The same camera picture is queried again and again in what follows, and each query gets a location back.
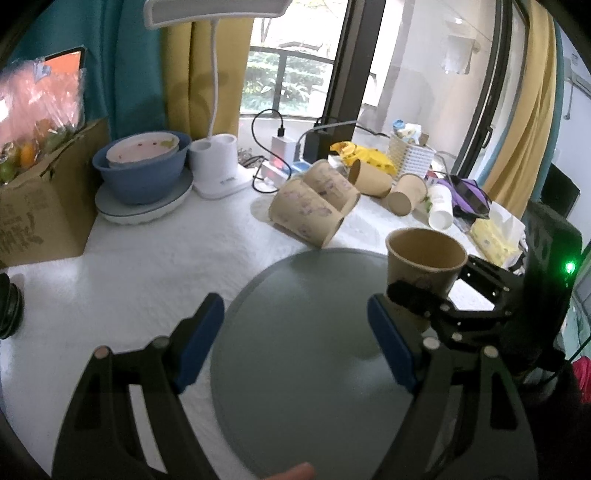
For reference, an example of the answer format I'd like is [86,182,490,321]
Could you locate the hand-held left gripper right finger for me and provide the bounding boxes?
[368,294,539,480]

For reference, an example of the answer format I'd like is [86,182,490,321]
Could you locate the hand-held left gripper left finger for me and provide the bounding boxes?
[51,293,225,480]

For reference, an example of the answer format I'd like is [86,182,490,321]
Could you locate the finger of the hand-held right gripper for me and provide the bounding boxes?
[456,255,523,313]
[387,280,509,348]

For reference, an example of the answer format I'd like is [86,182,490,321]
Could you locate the plain brown paper cup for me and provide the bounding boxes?
[386,227,469,302]
[347,159,393,199]
[382,174,428,217]

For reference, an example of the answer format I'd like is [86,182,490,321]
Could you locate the white paper cup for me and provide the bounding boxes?
[427,184,454,230]

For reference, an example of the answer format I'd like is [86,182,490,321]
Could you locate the large printed paper cup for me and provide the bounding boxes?
[302,159,361,216]
[269,178,345,249]

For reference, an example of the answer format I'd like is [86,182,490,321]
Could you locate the person's left hand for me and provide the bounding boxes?
[268,463,316,480]

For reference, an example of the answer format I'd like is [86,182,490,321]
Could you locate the yellow tissue pack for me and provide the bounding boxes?
[468,203,527,267]

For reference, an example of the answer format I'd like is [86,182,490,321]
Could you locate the purple cloth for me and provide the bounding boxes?
[444,180,494,217]

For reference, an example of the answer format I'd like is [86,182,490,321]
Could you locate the white tablecloth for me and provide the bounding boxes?
[0,182,504,480]

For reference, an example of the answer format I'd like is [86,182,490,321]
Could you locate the round grey tray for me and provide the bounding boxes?
[210,248,468,479]

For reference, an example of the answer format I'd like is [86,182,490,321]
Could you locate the red cloth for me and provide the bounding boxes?
[571,357,591,418]

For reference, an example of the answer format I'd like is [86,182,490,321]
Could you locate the white woven basket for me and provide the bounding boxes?
[388,132,437,181]

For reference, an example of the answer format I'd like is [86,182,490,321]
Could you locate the pale round plate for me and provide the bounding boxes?
[95,168,195,226]

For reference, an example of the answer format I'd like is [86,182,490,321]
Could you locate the yellow plastic bag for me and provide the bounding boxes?
[329,141,398,175]

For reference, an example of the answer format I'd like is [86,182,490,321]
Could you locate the small packets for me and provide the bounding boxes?
[392,120,431,147]

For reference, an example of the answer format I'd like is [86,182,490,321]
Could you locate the blue bowl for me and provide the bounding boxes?
[92,131,192,205]

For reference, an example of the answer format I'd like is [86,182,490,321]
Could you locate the yellow curtain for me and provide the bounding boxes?
[160,18,254,140]
[482,0,560,217]

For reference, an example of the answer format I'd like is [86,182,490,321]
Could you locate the black power adapter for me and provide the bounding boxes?
[302,129,331,162]

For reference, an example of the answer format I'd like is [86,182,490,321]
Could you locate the white desk lamp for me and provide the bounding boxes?
[143,0,293,200]

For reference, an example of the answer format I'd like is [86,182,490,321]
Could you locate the white power strip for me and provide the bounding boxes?
[260,159,297,186]

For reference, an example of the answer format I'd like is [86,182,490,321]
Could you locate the black round object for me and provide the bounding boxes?
[0,273,25,340]

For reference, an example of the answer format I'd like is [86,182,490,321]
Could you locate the white charger block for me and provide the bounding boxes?
[271,135,297,163]

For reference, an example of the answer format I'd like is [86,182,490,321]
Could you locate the cardboard box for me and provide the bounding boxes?
[0,118,110,268]

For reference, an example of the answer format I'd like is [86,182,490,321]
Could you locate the white inner bowl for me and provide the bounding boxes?
[106,133,180,168]

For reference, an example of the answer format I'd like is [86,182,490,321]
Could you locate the clear bag of fruit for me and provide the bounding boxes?
[0,58,86,183]

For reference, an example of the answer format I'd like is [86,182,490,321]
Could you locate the teal curtain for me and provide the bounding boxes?
[9,0,168,139]

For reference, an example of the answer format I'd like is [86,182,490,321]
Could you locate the tablet with red screen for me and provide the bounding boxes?
[41,47,88,132]

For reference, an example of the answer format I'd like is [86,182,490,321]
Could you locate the black cable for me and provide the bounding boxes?
[251,109,287,195]

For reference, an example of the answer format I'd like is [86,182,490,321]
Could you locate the black window frame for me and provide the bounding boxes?
[323,0,387,134]

